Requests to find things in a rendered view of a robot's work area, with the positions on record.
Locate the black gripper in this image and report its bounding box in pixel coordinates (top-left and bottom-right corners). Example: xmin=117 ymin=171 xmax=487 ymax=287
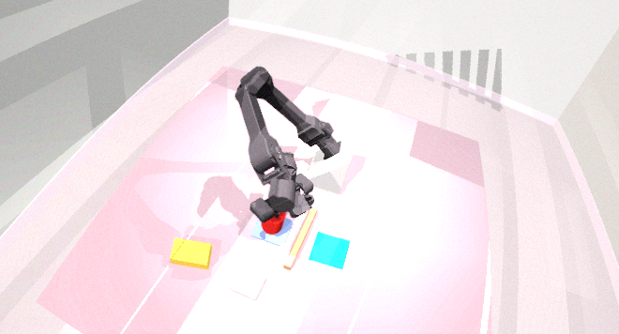
xmin=250 ymin=174 xmax=314 ymax=222

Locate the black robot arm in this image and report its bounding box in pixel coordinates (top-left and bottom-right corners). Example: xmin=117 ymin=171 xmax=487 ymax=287
xmin=235 ymin=66 xmax=342 ymax=219

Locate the yellow rectangular block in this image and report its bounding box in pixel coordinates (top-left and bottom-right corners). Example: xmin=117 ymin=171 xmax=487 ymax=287
xmin=170 ymin=238 xmax=212 ymax=269

